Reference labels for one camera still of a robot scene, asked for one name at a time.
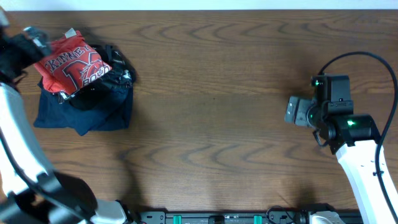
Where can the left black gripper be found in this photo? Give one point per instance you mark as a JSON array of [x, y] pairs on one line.
[[29, 56]]

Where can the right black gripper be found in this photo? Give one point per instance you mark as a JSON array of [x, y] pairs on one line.
[[304, 105]]

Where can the orange red t-shirt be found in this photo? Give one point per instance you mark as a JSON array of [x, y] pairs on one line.
[[72, 66]]

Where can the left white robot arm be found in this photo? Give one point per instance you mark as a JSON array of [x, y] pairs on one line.
[[36, 192]]

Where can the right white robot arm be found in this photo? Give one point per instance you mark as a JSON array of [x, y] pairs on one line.
[[357, 144]]

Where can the navy blue folded shirt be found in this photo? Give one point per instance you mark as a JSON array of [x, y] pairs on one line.
[[99, 111]]

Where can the black printed folded shirt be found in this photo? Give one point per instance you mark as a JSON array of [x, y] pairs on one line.
[[121, 78]]

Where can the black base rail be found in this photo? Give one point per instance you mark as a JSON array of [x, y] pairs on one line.
[[316, 213]]

